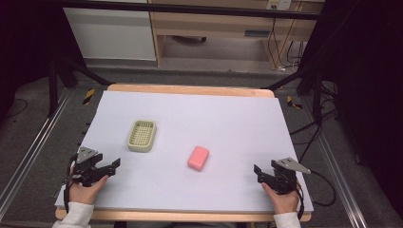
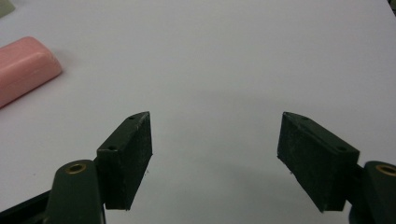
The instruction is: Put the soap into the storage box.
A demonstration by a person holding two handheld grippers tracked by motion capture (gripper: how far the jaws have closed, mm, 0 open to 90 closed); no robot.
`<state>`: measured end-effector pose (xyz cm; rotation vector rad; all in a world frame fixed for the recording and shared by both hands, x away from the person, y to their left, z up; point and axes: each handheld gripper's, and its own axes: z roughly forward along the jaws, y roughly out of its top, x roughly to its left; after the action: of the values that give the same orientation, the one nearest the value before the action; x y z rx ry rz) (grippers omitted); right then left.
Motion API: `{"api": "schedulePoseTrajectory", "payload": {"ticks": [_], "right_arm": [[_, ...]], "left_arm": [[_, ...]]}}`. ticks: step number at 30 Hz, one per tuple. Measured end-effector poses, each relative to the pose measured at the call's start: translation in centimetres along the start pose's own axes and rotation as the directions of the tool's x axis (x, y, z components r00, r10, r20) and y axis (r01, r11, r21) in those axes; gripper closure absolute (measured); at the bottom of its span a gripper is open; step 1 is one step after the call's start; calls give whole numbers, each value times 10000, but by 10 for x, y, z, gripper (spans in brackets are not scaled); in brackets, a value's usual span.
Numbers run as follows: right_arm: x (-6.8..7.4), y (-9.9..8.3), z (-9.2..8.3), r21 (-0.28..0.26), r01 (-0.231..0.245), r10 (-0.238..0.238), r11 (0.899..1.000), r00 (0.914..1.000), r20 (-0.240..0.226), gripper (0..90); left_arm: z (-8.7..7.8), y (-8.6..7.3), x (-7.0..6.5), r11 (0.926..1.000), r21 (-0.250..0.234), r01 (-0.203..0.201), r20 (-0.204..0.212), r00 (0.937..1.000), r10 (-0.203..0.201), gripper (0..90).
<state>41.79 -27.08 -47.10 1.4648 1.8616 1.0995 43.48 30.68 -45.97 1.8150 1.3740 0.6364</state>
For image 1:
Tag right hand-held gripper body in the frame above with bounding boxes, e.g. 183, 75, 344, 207
270, 157, 312, 196

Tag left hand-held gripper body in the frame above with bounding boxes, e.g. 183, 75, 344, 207
67, 146, 110, 188

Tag person's left hand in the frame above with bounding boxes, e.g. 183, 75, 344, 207
68, 175, 110, 206

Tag person's right hand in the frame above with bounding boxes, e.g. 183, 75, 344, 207
260, 182, 300, 216

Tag beige soap dish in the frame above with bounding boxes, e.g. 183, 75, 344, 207
126, 119, 158, 153

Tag pink soap bar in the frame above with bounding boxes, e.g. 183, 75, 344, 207
186, 145, 210, 172

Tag yellow black floor tape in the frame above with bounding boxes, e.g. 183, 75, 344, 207
286, 95, 304, 110
82, 87, 96, 105

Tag white foam board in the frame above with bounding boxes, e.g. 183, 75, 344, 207
54, 90, 315, 214

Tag black metal stand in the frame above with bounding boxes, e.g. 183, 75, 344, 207
260, 66, 325, 124
47, 56, 112, 119

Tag wooden table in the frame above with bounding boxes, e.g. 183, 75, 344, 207
54, 83, 313, 223

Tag black curtain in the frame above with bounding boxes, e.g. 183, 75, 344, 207
297, 0, 403, 219
0, 0, 87, 124

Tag white cabinet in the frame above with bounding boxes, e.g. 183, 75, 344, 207
63, 6, 157, 62

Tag light wooden desk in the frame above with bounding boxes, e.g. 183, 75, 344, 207
147, 0, 326, 70

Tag white power strip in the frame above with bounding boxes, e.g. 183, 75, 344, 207
266, 0, 292, 11

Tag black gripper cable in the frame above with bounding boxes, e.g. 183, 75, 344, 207
296, 170, 337, 220
62, 153, 79, 214

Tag metal floor rail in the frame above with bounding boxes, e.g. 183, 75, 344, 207
0, 89, 73, 220
299, 94, 370, 228

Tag black floor cables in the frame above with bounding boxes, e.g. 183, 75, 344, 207
289, 81, 340, 163

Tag cables under desk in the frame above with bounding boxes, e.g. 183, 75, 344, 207
266, 17, 306, 72

